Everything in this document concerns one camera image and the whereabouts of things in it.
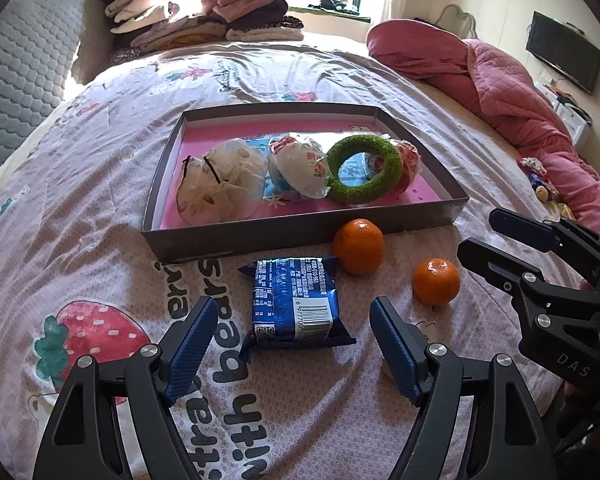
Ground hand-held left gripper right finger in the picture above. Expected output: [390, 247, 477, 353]
[369, 296, 553, 480]

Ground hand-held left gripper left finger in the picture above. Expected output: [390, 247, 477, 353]
[32, 296, 220, 480]

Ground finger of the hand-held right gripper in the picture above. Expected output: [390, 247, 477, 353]
[456, 238, 600, 322]
[488, 207, 600, 287]

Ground orange tangerine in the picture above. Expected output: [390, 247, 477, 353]
[333, 218, 385, 276]
[412, 257, 461, 307]

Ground blue snack packet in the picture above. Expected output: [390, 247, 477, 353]
[239, 256, 357, 366]

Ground red egg-shaped package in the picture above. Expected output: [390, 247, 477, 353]
[365, 139, 425, 195]

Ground shallow grey cardboard box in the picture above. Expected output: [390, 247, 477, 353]
[141, 101, 470, 264]

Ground green fuzzy ring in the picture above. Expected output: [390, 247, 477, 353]
[326, 135, 403, 206]

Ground translucent white plastic bag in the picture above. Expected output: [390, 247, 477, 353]
[176, 138, 270, 226]

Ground white egg-shaped package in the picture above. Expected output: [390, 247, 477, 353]
[266, 132, 331, 200]

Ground small toy figure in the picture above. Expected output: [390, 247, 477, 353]
[517, 156, 561, 203]

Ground white storage drawers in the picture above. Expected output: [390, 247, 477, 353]
[545, 85, 593, 148]

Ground pink quilt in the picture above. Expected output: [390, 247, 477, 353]
[366, 19, 600, 246]

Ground strawberry printed blanket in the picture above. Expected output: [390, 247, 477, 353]
[0, 37, 596, 480]

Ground black television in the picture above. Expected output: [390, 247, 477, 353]
[525, 10, 600, 95]

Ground dark clothes on windowsill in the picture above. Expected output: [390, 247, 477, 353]
[310, 0, 361, 15]

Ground grey quilted headboard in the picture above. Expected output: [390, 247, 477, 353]
[0, 0, 101, 191]

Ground pile of folded clothes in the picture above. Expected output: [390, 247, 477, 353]
[98, 0, 306, 53]

